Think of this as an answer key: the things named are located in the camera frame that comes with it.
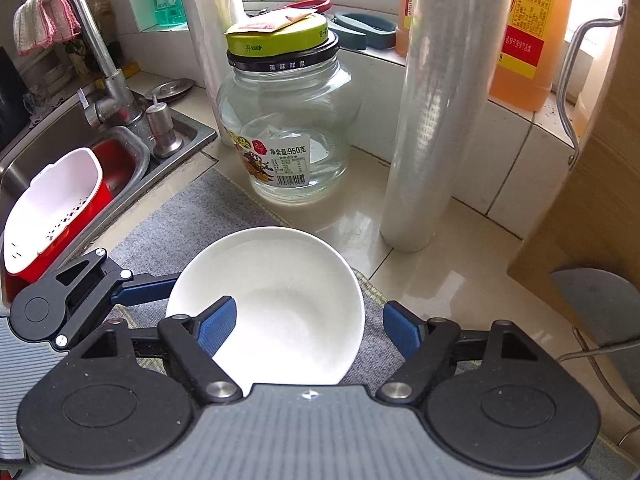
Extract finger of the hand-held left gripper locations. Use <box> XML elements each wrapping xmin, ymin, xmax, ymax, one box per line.
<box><xmin>47</xmin><ymin>247</ymin><xmax>182</xmax><ymax>348</ymax></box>

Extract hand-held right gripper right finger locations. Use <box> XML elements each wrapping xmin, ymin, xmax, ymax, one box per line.
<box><xmin>375</xmin><ymin>300</ymin><xmax>538</xmax><ymax>406</ymax></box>

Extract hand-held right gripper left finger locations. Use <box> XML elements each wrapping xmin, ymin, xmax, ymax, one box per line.
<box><xmin>80</xmin><ymin>296</ymin><xmax>246</xmax><ymax>406</ymax></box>

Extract white floral bowl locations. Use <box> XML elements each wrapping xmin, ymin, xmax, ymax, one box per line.
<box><xmin>165</xmin><ymin>226</ymin><xmax>366</xmax><ymax>396</ymax></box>

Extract grey teal checked cloth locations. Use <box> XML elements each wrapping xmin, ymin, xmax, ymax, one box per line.
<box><xmin>92</xmin><ymin>167</ymin><xmax>481</xmax><ymax>396</ymax></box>

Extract white colander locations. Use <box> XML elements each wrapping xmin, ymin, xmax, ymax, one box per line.
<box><xmin>2</xmin><ymin>147</ymin><xmax>103</xmax><ymax>276</ymax></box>

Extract red basin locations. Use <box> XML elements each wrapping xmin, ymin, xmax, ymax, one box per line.
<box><xmin>2</xmin><ymin>137</ymin><xmax>136</xmax><ymax>283</ymax></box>

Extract steel soap dispenser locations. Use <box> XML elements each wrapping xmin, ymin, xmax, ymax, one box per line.
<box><xmin>145</xmin><ymin>95</ymin><xmax>185</xmax><ymax>158</ymax></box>

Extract steel sink strainer lid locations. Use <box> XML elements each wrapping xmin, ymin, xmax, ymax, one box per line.
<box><xmin>144</xmin><ymin>77</ymin><xmax>195</xmax><ymax>102</ymax></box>

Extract steel faucet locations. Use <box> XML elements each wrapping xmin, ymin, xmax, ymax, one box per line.
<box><xmin>47</xmin><ymin>0</ymin><xmax>143</xmax><ymax>128</ymax></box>

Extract cling film roll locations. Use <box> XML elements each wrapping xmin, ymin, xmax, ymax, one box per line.
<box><xmin>172</xmin><ymin>0</ymin><xmax>246</xmax><ymax>148</ymax></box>
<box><xmin>378</xmin><ymin>0</ymin><xmax>518</xmax><ymax>253</ymax></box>

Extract glass jar yellow-green lid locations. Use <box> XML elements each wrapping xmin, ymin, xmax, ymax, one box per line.
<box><xmin>216</xmin><ymin>10</ymin><xmax>363</xmax><ymax>206</ymax></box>

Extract bamboo cutting board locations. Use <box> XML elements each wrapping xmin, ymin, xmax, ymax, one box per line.
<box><xmin>507</xmin><ymin>0</ymin><xmax>640</xmax><ymax>356</ymax></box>

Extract pink white dish cloth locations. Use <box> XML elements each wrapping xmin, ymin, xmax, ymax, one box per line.
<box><xmin>12</xmin><ymin>0</ymin><xmax>82</xmax><ymax>57</ymax></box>

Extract pink sachet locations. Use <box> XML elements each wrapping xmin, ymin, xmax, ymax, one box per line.
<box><xmin>234</xmin><ymin>14</ymin><xmax>286</xmax><ymax>33</ymax></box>

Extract orange sachet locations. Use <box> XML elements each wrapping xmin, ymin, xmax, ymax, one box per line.
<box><xmin>270</xmin><ymin>8</ymin><xmax>317</xmax><ymax>25</ymax></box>

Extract orange cooking wine jug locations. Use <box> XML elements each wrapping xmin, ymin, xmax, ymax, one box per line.
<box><xmin>395</xmin><ymin>0</ymin><xmax>581</xmax><ymax>113</ymax></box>

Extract black handled kitchen knife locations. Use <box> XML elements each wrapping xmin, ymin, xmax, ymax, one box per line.
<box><xmin>549</xmin><ymin>267</ymin><xmax>640</xmax><ymax>348</ymax></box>

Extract teal plastic ring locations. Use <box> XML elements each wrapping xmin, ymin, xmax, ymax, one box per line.
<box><xmin>332</xmin><ymin>10</ymin><xmax>398</xmax><ymax>51</ymax></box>

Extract metal wire rack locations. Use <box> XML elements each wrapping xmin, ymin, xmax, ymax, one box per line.
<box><xmin>554</xmin><ymin>4</ymin><xmax>640</xmax><ymax>461</ymax></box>

